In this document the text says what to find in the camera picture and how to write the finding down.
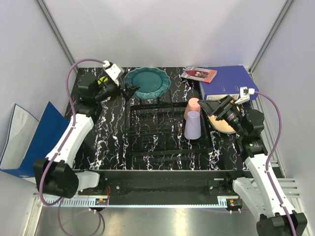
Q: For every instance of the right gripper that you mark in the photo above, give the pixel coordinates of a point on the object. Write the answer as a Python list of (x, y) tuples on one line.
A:
[(210, 106)]

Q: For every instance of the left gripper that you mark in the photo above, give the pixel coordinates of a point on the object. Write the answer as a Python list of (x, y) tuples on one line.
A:
[(131, 90)]

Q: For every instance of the pink plastic cup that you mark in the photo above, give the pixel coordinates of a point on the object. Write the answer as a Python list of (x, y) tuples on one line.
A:
[(192, 105)]

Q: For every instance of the cream bird pattern plate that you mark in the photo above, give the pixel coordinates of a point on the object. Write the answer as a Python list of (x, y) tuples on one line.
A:
[(228, 121)]

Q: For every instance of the teal scalloped plate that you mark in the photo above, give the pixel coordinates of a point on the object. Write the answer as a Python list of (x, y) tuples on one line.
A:
[(152, 82)]

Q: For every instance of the yellow bowl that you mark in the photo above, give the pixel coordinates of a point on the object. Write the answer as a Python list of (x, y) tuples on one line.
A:
[(102, 80)]

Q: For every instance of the lavender plastic cup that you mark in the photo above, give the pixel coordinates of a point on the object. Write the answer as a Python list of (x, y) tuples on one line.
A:
[(193, 126)]

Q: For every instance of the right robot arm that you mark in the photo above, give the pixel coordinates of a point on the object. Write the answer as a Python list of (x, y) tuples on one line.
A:
[(273, 212)]

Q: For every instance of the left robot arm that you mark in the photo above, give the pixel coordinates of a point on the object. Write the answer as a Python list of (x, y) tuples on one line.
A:
[(54, 174)]

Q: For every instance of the red cover book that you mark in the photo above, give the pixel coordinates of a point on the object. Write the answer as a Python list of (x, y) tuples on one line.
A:
[(199, 74)]

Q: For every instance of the blue open binder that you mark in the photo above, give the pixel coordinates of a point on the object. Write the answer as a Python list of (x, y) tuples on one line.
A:
[(29, 139)]

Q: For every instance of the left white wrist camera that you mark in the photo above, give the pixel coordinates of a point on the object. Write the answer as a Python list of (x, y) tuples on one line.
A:
[(113, 71)]

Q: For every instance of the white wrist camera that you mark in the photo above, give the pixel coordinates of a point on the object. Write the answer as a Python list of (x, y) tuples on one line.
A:
[(113, 71), (245, 94)]

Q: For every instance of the purple-blue ring binder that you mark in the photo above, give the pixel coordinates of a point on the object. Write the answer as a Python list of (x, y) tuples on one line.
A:
[(228, 81)]

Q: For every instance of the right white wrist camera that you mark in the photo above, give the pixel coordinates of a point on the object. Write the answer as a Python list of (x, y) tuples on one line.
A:
[(245, 94)]

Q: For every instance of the black wire dish rack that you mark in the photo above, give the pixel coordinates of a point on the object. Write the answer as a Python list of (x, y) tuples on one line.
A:
[(156, 127)]

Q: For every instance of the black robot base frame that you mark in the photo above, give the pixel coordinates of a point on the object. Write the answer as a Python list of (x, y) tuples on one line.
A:
[(163, 187)]

